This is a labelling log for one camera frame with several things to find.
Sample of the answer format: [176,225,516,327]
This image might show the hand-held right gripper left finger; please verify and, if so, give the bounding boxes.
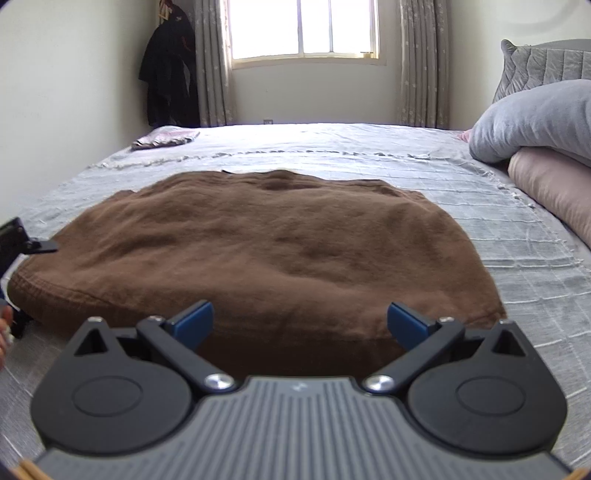
[69,299,235,394]

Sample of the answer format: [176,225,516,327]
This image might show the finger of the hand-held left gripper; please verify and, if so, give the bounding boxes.
[25,237,60,256]

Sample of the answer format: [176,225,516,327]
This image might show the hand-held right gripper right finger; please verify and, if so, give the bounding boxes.
[362,302,530,394]

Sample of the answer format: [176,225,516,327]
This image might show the brown coat with fur collar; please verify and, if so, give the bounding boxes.
[7,169,507,372]

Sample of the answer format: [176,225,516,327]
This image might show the dark hanging clothes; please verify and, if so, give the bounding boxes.
[139,0,201,128]

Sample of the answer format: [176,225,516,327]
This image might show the person's left hand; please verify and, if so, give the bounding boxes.
[0,302,16,370]

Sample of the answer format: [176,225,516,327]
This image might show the bed with grey checked sheet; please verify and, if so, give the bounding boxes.
[0,122,591,467]

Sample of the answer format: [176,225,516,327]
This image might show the folded pale patterned cloth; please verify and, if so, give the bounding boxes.
[131,128,201,151]

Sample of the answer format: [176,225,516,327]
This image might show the pink pillow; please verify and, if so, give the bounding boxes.
[507,148,591,252]

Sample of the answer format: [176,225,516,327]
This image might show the grey folded blanket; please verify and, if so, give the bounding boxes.
[468,79,591,168]

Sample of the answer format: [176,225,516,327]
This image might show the grey patterned curtain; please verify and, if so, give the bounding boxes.
[398,0,451,130]
[193,0,234,128]

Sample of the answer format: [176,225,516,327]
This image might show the grey quilted pillow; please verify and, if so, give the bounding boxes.
[492,39,591,104]

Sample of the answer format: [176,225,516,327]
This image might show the window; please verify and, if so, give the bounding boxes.
[228,0,381,71]

